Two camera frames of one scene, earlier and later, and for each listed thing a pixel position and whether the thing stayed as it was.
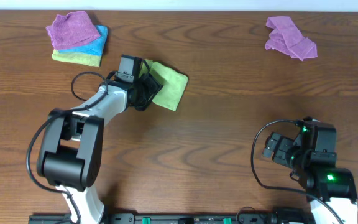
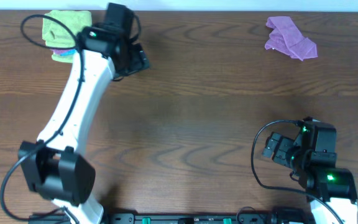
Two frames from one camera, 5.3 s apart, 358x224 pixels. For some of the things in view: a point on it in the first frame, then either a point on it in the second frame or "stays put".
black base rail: (238, 218) stays put
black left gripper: (150, 87) -> (138, 59)
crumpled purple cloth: (286, 38) stays put
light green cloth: (174, 83) -> (56, 34)
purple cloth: (75, 29) -> (59, 51)
